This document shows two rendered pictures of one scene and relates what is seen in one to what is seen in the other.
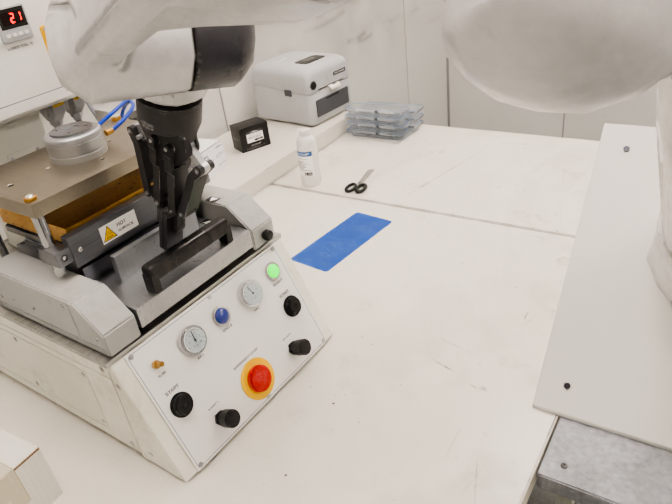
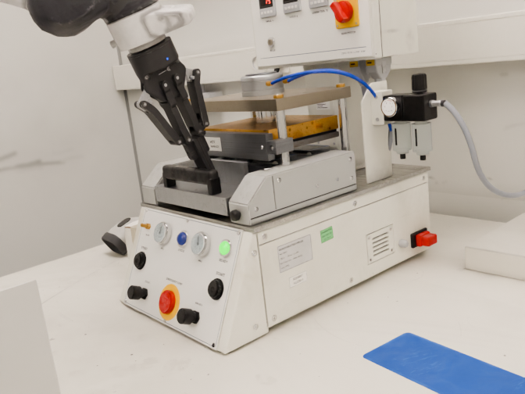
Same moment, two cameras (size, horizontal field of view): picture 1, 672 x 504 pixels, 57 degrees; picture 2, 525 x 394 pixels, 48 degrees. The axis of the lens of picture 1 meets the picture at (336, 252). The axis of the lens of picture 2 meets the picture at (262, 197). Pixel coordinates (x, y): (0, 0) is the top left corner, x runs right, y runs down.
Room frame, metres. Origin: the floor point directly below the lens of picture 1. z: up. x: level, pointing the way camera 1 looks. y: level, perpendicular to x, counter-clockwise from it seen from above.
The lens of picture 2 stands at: (1.07, -0.74, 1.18)
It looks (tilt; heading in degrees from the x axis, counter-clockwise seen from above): 13 degrees down; 103
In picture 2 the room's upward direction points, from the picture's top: 7 degrees counter-clockwise
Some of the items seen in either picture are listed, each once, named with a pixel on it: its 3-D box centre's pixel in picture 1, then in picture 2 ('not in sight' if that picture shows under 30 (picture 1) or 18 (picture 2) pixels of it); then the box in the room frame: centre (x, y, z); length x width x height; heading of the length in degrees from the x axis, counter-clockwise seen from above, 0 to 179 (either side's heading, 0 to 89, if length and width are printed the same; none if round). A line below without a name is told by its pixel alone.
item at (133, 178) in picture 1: (94, 179); (268, 117); (0.86, 0.34, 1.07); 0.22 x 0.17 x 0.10; 142
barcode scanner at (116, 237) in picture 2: not in sight; (141, 230); (0.45, 0.59, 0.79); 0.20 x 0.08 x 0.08; 54
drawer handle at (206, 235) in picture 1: (189, 252); (190, 178); (0.74, 0.20, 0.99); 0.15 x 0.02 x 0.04; 142
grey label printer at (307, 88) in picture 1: (302, 86); not in sight; (1.87, 0.03, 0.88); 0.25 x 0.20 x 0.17; 48
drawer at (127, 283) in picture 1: (129, 244); (252, 172); (0.82, 0.31, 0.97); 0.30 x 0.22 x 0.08; 52
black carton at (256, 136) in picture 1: (250, 134); not in sight; (1.64, 0.19, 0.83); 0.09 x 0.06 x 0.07; 120
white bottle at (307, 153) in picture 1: (308, 156); not in sight; (1.44, 0.04, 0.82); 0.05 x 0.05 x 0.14
